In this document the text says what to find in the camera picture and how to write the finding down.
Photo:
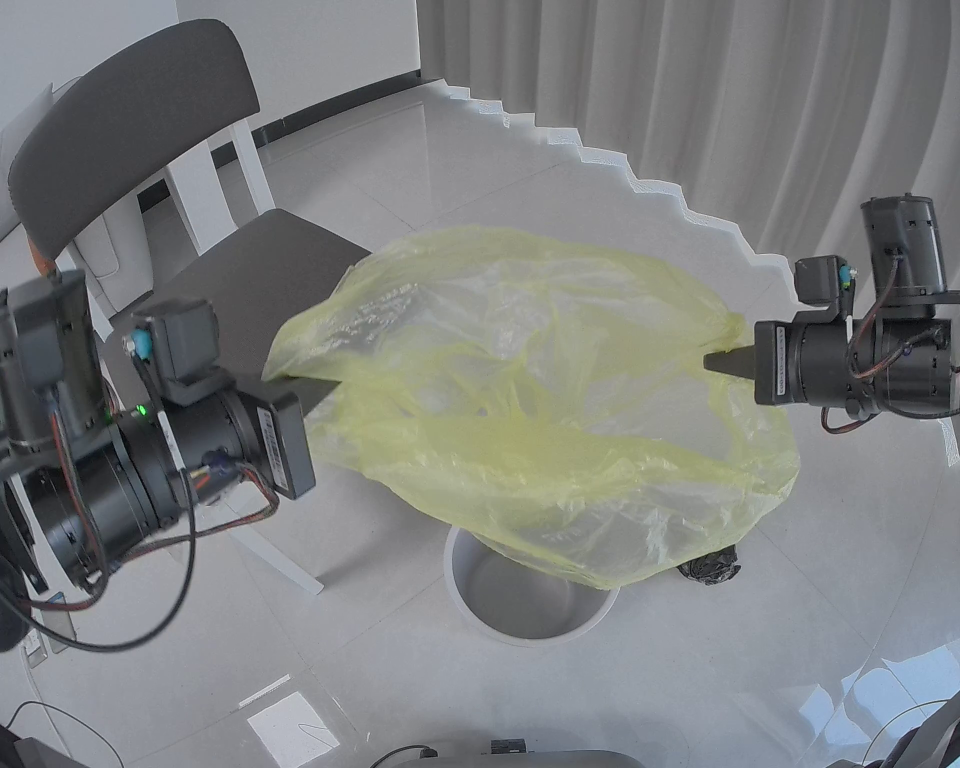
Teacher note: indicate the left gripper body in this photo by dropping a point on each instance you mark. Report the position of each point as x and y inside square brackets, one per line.
[150, 480]

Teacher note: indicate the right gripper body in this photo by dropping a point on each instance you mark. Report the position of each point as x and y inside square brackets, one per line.
[825, 367]

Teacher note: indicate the black plastic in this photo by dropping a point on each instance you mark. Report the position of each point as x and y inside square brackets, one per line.
[711, 568]

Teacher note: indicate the yellow plastic bag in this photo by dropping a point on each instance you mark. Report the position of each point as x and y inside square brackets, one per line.
[540, 420]

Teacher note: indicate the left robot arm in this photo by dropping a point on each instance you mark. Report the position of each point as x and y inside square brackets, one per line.
[52, 360]

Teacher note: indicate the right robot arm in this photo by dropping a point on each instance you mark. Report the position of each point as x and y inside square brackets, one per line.
[900, 240]

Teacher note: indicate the white trash bin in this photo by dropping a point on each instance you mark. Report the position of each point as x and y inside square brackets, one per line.
[525, 619]

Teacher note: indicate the orange cushion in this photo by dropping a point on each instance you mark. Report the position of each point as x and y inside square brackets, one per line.
[41, 259]

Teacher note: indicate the white curtain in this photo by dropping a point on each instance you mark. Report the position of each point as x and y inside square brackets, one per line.
[712, 97]

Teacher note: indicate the grey and white chair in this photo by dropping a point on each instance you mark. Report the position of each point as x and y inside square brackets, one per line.
[142, 112]

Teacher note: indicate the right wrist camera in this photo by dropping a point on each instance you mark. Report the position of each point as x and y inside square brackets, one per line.
[819, 281]

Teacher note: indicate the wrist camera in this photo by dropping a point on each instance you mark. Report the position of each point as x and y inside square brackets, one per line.
[184, 341]
[819, 281]

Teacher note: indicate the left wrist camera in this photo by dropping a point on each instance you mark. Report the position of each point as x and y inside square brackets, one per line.
[184, 341]

